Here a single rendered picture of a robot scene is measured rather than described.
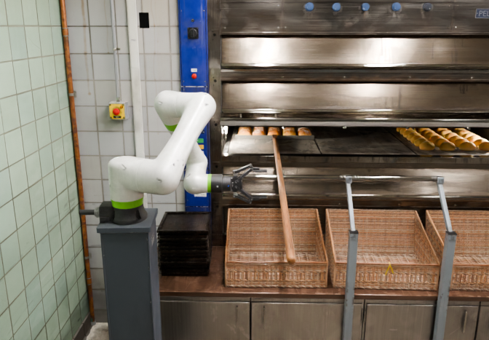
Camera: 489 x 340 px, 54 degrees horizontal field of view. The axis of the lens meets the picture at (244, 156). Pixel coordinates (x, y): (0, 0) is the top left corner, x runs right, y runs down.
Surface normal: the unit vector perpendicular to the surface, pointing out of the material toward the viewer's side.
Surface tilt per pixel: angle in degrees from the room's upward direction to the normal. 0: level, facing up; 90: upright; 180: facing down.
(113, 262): 90
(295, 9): 90
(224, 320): 90
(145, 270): 90
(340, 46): 70
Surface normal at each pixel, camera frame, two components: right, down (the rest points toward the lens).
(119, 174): -0.35, 0.21
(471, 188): -0.03, -0.08
